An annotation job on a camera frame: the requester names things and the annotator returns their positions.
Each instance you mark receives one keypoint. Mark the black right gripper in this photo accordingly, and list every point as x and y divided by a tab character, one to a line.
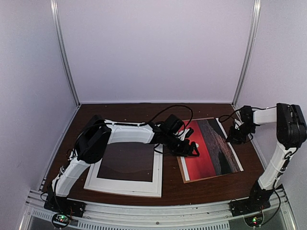
232	137

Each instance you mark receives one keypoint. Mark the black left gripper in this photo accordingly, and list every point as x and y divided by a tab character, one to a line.
183	153

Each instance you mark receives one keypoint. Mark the red and dark photo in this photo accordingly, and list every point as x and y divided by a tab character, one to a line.
211	153

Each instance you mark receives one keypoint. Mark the brown backing board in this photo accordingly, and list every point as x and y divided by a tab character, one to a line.
211	178

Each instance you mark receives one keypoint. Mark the white mat board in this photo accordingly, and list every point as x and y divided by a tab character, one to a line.
156	172

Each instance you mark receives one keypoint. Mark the clear acrylic sheet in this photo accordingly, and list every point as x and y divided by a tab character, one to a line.
127	162

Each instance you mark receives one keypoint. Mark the white picture frame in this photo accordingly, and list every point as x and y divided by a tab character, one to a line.
159	177

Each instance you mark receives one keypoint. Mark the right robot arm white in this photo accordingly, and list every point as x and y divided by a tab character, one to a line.
291	133

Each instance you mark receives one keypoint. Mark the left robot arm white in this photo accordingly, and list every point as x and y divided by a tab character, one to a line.
91	144

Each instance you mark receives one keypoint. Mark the right controller board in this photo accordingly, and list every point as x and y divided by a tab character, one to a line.
254	220

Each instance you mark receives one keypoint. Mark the controller board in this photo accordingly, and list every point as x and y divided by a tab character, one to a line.
60	220
254	220

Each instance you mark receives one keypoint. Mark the left controller board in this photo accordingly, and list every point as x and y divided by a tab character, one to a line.
60	220

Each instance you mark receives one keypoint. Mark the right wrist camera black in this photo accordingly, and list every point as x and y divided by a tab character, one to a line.
246	114

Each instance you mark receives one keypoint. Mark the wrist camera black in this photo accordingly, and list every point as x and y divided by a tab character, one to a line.
173	124
246	114

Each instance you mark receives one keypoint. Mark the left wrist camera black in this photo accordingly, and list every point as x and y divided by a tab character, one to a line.
173	124

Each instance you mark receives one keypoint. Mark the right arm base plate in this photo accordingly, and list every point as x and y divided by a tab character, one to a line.
258	200

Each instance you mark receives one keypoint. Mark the aluminium front rail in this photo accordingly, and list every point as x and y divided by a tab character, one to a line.
210	216

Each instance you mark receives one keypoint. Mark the aluminium corner post right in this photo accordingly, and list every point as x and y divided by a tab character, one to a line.
255	18

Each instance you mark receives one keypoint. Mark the aluminium corner post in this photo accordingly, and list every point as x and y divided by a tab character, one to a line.
63	53
255	18

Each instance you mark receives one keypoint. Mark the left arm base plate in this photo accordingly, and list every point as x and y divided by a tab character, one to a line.
63	205

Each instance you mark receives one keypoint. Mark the aluminium corner post left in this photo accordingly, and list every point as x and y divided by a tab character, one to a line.
63	53

